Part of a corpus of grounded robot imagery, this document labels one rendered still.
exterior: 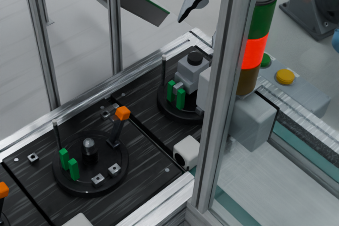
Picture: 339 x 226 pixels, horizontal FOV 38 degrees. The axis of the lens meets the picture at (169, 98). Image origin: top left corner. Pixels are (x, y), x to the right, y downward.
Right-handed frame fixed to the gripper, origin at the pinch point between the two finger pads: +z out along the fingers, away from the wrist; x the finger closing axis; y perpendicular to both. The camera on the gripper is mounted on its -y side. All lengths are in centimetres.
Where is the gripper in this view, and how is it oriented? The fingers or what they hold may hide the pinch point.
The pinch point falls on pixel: (195, 30)
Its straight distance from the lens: 91.4
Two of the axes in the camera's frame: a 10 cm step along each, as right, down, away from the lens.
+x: -6.6, -5.9, 4.8
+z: -5.2, 8.1, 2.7
